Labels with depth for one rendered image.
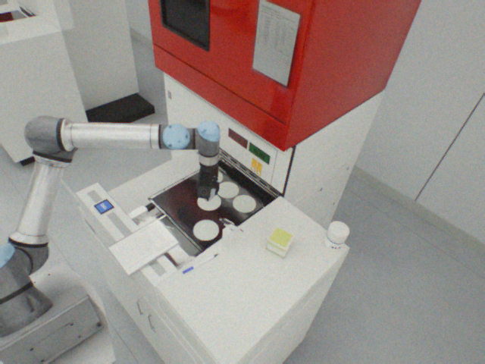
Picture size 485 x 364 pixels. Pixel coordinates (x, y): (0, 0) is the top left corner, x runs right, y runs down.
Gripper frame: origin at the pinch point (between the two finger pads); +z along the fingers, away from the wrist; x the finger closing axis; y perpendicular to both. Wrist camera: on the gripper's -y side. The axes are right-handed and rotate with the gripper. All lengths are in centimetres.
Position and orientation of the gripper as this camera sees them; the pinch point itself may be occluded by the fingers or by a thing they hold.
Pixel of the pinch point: (208, 200)
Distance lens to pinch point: 138.9
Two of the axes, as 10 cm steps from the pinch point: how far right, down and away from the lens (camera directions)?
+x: -10.0, -0.9, -0.2
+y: 0.5, -7.0, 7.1
